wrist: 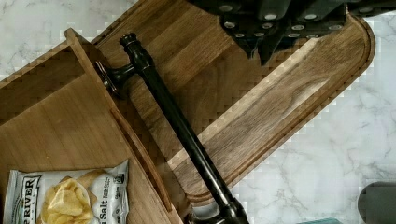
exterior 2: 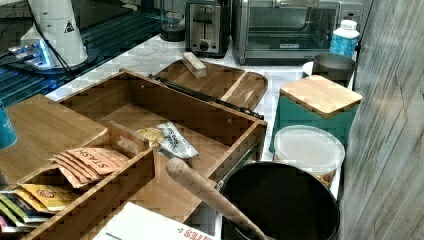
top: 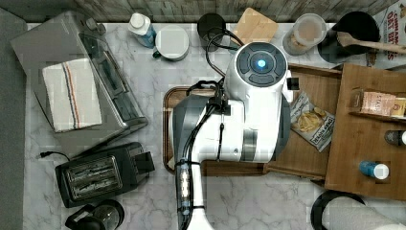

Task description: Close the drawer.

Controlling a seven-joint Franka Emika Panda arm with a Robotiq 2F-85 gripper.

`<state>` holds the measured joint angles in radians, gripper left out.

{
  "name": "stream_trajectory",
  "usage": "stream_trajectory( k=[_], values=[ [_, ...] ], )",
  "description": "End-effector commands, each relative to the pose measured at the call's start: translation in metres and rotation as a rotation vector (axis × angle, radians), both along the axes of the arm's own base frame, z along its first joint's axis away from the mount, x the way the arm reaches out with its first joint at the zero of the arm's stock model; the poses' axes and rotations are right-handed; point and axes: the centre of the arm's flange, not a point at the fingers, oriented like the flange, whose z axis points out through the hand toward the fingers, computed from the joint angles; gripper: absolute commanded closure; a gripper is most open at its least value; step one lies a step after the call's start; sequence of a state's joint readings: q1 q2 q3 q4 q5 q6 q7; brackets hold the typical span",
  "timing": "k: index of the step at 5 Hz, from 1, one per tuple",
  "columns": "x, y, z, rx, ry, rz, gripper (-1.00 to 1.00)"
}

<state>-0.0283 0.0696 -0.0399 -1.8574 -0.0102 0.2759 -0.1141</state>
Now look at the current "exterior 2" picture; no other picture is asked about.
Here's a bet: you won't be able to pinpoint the teal cup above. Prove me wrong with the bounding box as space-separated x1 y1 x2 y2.
0 101 17 150

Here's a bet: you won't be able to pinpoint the stainless steel toaster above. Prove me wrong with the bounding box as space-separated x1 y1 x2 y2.
185 0 231 58

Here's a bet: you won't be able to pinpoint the teal box with wooden lid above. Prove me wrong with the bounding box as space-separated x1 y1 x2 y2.
268 75 362 153

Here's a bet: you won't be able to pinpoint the black metal drawer handle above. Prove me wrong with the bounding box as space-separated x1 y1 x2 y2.
148 74 264 120

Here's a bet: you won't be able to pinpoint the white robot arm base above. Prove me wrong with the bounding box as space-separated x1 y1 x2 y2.
8 0 97 73

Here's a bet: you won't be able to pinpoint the small wooden block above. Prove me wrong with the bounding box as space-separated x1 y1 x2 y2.
182 52 207 78

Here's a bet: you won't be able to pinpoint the yellow tea bag packet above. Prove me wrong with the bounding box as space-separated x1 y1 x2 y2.
15 184 79 212

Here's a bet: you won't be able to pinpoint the white paper box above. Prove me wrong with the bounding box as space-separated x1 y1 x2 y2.
93 203 217 240

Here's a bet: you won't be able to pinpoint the dark glass blender jar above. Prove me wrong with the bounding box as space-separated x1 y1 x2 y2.
159 0 185 42

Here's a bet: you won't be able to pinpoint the clear plastic lidded container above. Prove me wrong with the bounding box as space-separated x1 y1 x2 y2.
273 125 345 188

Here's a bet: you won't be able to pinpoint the white snack packet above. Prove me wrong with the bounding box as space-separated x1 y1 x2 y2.
137 122 198 159

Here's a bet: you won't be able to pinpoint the black pan with wooden handle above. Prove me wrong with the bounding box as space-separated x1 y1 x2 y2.
166 158 340 240

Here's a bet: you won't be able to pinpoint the grey metal cup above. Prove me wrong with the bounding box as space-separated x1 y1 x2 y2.
312 53 356 87

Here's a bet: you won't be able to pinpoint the orange tea bag packets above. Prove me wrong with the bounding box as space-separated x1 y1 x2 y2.
48 148 129 188

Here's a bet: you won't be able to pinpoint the silver toaster oven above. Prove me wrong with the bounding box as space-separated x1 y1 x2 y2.
231 0 363 65

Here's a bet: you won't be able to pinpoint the white blue plastic bottle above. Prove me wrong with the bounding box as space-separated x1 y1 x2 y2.
329 20 359 58

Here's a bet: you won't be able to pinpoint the green tea bag packets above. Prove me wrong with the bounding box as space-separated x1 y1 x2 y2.
0 193 51 229

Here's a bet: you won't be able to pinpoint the wooden serving tray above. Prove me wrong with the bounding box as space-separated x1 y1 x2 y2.
156 60 268 110

